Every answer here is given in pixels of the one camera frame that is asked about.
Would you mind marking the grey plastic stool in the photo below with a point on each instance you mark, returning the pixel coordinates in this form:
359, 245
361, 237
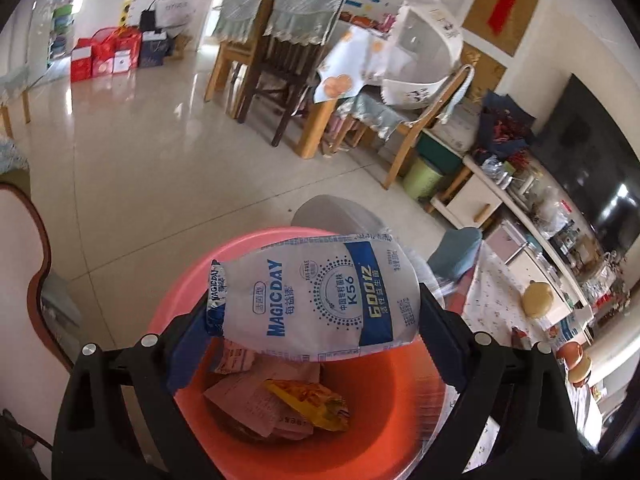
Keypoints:
335, 215

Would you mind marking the clear plastic bag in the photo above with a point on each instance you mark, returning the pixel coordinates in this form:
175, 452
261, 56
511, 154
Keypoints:
550, 216

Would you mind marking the small yellow pear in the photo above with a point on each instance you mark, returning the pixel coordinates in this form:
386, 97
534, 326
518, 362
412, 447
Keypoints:
537, 299

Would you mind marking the silver printed snack packet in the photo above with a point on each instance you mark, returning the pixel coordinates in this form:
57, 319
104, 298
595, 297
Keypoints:
255, 405

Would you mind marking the red apple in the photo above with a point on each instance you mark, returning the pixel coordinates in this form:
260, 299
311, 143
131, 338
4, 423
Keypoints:
570, 351

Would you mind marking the dark wooden chair lace cover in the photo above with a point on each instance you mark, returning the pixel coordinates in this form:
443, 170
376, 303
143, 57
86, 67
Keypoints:
285, 60

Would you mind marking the cork wall panel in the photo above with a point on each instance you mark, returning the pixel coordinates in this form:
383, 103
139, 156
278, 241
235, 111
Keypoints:
480, 20

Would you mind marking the white bottle blue label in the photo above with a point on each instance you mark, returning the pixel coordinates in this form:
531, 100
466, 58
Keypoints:
570, 331

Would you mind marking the dark green box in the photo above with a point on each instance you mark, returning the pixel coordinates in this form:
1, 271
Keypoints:
437, 152

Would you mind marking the brown wooden chair lace cover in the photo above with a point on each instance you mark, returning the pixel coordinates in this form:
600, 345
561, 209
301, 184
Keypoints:
235, 20

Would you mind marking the white mesh food cover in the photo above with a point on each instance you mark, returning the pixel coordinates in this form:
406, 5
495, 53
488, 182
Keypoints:
425, 55

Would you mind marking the white television cabinet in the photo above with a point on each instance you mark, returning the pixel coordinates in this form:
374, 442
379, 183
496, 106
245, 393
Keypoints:
475, 200

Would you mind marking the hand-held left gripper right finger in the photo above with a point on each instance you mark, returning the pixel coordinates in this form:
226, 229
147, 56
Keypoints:
440, 332

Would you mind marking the wooden armchair white cushion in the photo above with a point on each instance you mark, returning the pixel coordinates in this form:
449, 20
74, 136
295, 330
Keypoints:
42, 260

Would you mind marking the pink plastic bucket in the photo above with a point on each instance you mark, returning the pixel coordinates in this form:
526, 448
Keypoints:
380, 410

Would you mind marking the red snack wrapper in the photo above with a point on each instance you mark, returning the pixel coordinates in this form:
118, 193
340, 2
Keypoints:
519, 337

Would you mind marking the light wooden chair blue cover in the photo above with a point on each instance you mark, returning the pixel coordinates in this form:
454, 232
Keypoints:
425, 120

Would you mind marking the white blue yogurt pouch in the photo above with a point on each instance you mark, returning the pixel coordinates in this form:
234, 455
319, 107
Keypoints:
320, 305

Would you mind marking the black flat television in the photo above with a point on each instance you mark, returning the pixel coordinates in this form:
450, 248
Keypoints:
590, 170

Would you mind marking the white orange print tablecloth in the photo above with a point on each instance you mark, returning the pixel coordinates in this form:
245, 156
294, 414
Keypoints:
350, 65

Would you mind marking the dark blue flower bouquet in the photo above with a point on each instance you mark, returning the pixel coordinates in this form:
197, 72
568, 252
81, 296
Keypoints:
505, 125

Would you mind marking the blue plastic stool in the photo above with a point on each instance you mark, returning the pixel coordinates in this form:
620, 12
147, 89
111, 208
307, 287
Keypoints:
457, 255

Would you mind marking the green waste bin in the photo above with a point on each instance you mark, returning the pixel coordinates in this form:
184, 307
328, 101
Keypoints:
422, 178

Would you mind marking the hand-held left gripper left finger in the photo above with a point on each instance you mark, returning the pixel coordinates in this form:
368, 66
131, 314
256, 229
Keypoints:
190, 352

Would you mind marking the white shopping bag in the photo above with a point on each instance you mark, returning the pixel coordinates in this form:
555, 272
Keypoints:
175, 10

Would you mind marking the large yellow pear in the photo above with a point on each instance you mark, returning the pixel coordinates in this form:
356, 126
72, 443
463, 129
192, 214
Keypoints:
580, 369

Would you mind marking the navy shopping bag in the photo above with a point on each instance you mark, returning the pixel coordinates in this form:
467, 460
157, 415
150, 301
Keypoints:
152, 47

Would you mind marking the yellow snack wrapper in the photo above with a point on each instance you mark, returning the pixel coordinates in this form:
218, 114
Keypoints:
310, 400

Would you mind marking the red gift box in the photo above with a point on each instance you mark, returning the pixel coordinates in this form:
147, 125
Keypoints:
112, 55
82, 65

